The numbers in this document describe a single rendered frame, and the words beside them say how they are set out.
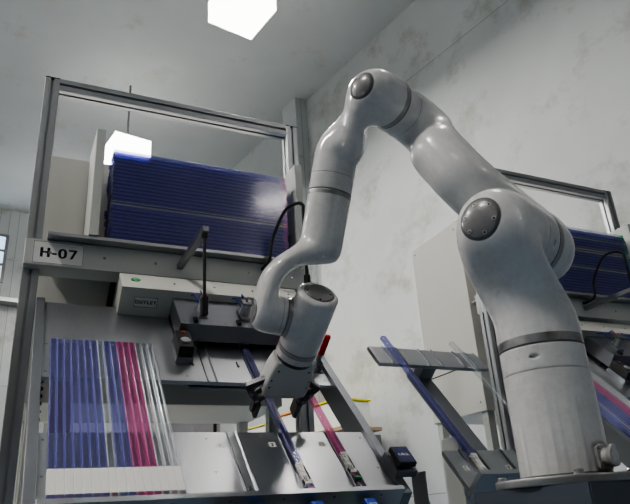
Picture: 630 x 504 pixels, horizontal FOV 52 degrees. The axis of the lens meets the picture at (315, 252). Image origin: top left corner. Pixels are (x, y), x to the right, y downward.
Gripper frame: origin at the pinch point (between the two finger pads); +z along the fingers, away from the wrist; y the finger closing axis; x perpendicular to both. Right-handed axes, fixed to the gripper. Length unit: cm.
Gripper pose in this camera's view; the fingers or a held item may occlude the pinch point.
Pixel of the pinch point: (274, 410)
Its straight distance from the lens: 145.1
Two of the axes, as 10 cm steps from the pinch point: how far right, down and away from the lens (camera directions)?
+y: -9.1, -1.1, -4.0
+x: 2.9, 5.4, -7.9
